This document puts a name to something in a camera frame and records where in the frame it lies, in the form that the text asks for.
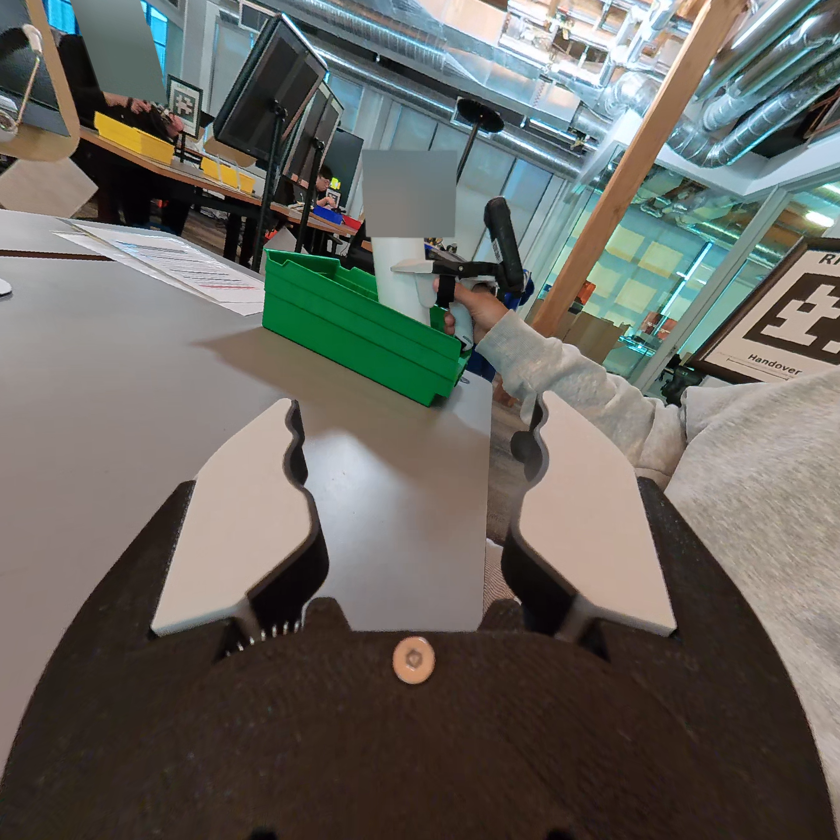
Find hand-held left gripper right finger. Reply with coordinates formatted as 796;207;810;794
502;392;678;644

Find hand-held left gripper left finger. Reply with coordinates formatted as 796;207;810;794
150;398;329;647

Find white water bottle black lid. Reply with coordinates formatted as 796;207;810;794
372;236;439;327

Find green plastic bin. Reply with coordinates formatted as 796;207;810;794
262;248;472;409

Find person's right forearm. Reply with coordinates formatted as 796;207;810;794
474;311;686;487

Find person's right hand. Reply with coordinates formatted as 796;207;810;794
445;287;511;343

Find striped grey cloth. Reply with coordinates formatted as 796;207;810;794
484;538;521;614

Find wooden table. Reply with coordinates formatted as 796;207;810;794
79;125;270;263
270;200;362;257

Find brown cardboard box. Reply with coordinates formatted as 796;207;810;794
564;311;631;368

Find black floor lamp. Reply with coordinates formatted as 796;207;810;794
455;97;505;191

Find yellow plastic bin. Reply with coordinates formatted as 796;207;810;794
200;156;257;194
94;112;175;164

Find printed paper sheet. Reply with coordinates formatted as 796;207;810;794
56;222;265;317

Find large black framed marker sign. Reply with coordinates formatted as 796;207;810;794
686;238;840;385

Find white sign board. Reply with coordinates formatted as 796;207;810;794
0;157;99;221

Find wooden document stand black board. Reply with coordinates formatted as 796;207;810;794
0;0;81;161

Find wooden support post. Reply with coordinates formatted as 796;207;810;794
528;0;749;336

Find metal air duct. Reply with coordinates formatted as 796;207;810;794
656;0;840;168

